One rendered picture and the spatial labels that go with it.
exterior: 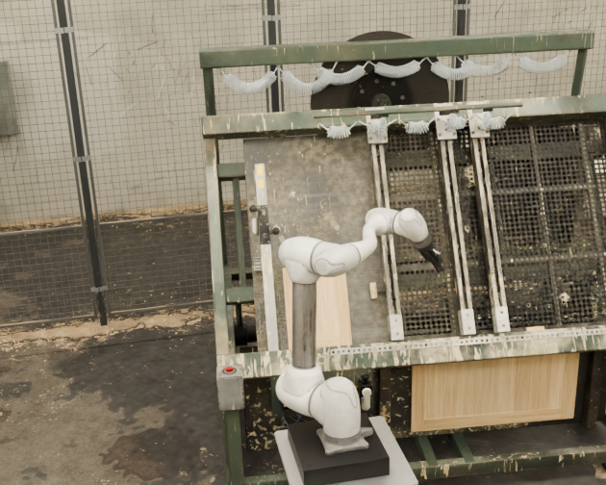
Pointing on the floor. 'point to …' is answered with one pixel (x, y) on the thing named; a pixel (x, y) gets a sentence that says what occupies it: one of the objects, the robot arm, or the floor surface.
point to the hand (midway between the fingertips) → (437, 266)
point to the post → (235, 446)
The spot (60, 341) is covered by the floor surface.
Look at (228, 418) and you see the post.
